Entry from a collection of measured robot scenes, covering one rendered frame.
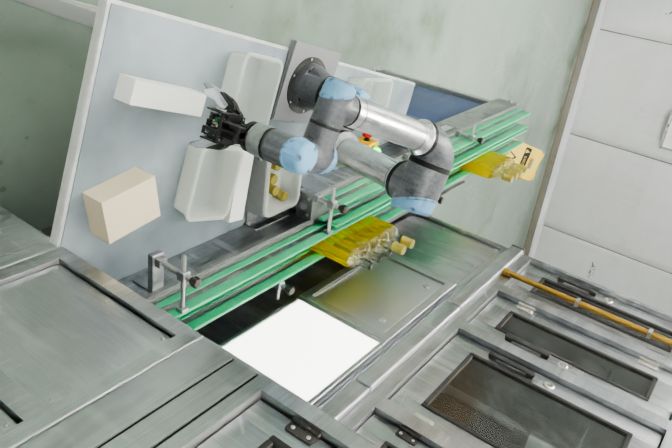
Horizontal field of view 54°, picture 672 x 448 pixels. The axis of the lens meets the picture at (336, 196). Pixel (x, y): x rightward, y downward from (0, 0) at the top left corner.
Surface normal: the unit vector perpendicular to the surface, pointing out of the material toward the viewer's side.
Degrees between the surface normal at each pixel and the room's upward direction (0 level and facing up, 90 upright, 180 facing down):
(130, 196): 0
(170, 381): 90
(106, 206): 0
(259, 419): 90
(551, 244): 90
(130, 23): 0
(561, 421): 90
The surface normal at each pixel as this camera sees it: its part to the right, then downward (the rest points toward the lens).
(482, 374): 0.12, -0.90
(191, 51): 0.80, 0.34
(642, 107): -0.58, 0.27
